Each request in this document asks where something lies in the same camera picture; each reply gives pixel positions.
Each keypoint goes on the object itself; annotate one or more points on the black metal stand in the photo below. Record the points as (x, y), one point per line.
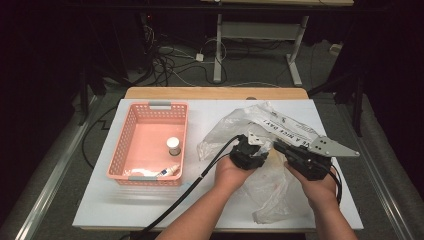
(358, 100)
(84, 100)

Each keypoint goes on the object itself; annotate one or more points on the small jar with white lid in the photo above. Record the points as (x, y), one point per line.
(173, 144)

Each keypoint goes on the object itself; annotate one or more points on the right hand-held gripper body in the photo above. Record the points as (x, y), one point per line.
(308, 163)

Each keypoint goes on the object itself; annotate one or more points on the person's left hand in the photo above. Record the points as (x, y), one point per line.
(230, 176)

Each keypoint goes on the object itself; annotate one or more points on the small white tube blue label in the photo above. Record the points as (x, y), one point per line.
(168, 171)

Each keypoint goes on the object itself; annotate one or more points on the person's right hand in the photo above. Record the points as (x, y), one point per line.
(320, 191)

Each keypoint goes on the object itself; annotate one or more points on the pink perforated plastic basket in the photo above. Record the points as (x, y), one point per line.
(150, 128)

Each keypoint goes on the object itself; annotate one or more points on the aluminium floor rail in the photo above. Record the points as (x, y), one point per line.
(56, 173)
(376, 180)

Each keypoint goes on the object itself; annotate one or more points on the white power strip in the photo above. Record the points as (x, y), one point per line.
(336, 49)

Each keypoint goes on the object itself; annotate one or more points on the clear plastic bag yellow face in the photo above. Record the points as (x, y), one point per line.
(273, 193)

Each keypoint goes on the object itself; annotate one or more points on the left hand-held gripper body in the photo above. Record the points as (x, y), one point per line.
(248, 155)

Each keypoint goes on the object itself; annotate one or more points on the white metal desk frame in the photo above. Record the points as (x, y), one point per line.
(260, 30)

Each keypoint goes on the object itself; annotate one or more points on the white power adapter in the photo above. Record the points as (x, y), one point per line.
(199, 57)

